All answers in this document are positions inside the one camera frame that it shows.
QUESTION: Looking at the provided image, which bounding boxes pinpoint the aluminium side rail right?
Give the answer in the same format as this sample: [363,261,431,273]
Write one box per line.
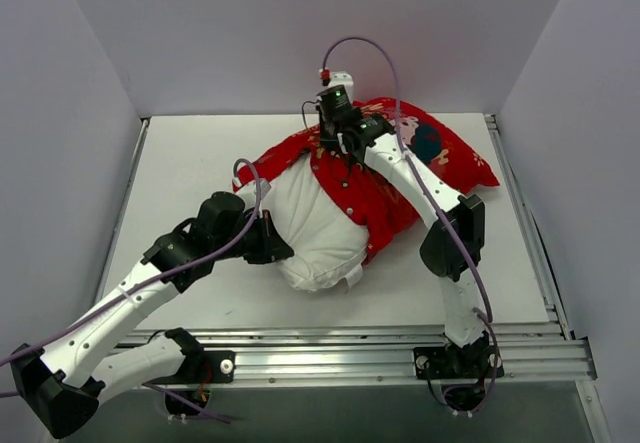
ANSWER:
[483,114,576,340]

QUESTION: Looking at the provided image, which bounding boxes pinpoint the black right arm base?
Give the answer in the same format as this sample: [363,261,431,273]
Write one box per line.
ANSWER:
[412,342,495,381]

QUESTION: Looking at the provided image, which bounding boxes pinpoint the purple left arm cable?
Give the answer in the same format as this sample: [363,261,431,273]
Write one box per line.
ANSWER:
[0,157,264,399]

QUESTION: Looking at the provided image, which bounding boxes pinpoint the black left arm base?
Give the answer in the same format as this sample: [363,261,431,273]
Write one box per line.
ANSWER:
[192,349,236,385]

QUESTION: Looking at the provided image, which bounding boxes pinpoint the white pillow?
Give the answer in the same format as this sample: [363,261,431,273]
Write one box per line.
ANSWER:
[261,156,369,292]

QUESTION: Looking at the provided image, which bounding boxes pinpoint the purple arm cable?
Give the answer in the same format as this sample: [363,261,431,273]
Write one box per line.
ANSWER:
[322,36,496,324]
[0,157,264,399]

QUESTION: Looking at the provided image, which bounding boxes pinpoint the red printed pillowcase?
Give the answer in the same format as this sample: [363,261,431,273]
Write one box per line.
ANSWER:
[233,98,499,261]

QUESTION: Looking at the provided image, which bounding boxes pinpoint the aluminium side rail left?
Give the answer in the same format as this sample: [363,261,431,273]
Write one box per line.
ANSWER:
[78,117,150,317]

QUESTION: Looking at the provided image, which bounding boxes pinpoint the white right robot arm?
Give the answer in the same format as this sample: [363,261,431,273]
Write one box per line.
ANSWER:
[315,85,493,376]

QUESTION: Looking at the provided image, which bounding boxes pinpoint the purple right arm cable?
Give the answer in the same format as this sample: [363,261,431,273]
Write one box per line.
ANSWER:
[322,36,496,324]

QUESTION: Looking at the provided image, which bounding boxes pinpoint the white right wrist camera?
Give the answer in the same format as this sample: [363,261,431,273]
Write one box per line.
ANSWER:
[319,69,355,101]

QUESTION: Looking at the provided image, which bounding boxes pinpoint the aluminium side rail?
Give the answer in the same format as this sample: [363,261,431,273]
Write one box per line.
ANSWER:
[78,117,150,317]
[483,114,576,340]

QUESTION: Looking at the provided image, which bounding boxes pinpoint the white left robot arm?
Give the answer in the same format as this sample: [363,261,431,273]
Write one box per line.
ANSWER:
[9,181,294,439]

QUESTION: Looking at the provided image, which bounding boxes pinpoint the aluminium front mounting rail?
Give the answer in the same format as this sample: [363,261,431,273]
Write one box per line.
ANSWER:
[99,323,599,389]

